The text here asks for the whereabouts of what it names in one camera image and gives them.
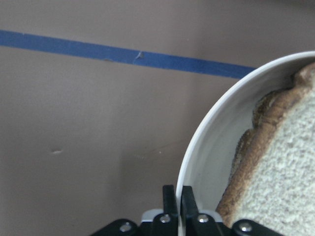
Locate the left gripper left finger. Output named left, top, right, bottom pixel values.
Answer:
left=139, top=185, right=178, bottom=236

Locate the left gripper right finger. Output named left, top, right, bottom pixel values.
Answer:
left=181, top=186, right=231, bottom=236

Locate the cream round plate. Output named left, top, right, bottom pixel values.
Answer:
left=176, top=51, right=315, bottom=236

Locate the bread slice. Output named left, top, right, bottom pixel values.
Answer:
left=217, top=64, right=315, bottom=236
left=252, top=89, right=288, bottom=128

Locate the bread slice on plate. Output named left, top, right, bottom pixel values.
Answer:
left=252, top=89, right=288, bottom=128

